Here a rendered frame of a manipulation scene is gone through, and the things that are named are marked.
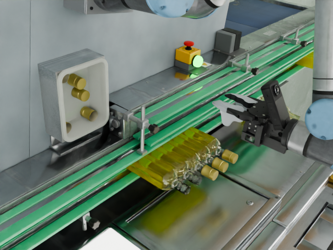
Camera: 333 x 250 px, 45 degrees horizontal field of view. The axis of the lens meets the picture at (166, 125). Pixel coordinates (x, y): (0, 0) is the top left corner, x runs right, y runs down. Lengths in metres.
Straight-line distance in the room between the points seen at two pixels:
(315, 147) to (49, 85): 0.69
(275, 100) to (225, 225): 0.49
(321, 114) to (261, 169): 0.86
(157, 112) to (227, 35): 0.59
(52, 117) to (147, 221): 0.43
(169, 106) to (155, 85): 0.12
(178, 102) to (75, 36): 0.41
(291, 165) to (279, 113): 0.72
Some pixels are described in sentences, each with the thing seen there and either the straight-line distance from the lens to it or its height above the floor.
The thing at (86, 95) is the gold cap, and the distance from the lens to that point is 1.20.
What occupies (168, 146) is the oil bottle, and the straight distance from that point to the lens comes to 1.32.
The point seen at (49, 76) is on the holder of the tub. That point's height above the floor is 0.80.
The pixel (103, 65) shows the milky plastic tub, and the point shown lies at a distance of 1.18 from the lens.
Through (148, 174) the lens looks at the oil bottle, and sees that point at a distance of 1.24.
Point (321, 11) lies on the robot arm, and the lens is 0.79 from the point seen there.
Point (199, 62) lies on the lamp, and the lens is 1.54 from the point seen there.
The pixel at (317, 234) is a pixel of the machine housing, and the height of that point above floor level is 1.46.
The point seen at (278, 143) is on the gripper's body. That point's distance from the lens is 1.00.
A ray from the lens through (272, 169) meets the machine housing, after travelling 1.62.
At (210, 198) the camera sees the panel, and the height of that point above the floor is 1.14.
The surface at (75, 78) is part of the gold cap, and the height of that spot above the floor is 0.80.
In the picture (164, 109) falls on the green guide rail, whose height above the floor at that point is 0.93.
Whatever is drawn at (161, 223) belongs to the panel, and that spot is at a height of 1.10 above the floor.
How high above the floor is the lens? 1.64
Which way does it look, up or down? 32 degrees down
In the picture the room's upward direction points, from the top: 116 degrees clockwise
